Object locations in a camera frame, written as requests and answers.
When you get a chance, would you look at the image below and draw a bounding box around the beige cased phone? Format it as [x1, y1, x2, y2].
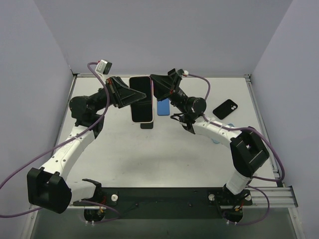
[129, 76, 154, 123]

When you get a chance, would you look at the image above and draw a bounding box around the aluminium front rail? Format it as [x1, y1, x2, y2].
[29, 185, 299, 209]

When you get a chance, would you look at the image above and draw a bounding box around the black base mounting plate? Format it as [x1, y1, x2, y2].
[72, 187, 253, 220]

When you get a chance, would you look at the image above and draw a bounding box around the black phone case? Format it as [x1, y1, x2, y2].
[212, 99, 238, 120]

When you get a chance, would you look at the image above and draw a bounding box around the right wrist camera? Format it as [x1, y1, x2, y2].
[176, 69, 189, 77]

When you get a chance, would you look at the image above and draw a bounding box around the black phone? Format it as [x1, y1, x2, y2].
[140, 119, 154, 129]

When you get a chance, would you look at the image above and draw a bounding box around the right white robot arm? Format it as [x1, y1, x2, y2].
[150, 69, 270, 195]

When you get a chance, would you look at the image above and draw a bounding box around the light blue cased phone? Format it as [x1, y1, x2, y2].
[211, 123, 237, 146]

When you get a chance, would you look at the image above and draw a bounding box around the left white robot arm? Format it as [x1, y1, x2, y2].
[27, 77, 146, 214]

